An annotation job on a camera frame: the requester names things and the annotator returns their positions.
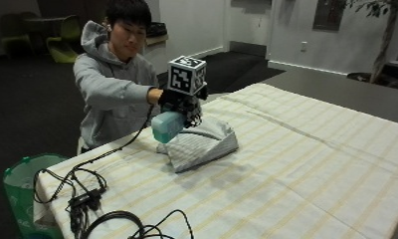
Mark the grey striped fabric bag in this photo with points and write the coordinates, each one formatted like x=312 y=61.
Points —
x=201 y=142

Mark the white cube with black markers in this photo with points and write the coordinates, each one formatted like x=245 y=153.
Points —
x=187 y=75

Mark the person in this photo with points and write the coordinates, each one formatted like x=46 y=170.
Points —
x=112 y=83

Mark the cream striped tablecloth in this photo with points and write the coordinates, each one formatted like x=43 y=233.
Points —
x=252 y=172

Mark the black bag on counter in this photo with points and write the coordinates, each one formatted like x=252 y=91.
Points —
x=156 y=29

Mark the dark round table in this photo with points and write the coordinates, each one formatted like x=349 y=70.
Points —
x=42 y=25

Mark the green shopping bag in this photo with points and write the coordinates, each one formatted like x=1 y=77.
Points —
x=25 y=192

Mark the dark green chair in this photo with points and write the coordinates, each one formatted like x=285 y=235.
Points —
x=14 y=36

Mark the indoor tree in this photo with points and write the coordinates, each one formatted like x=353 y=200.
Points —
x=385 y=36

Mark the white wall outlet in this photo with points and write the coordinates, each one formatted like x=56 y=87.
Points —
x=304 y=46

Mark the dark wall picture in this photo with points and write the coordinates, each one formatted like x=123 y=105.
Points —
x=329 y=15

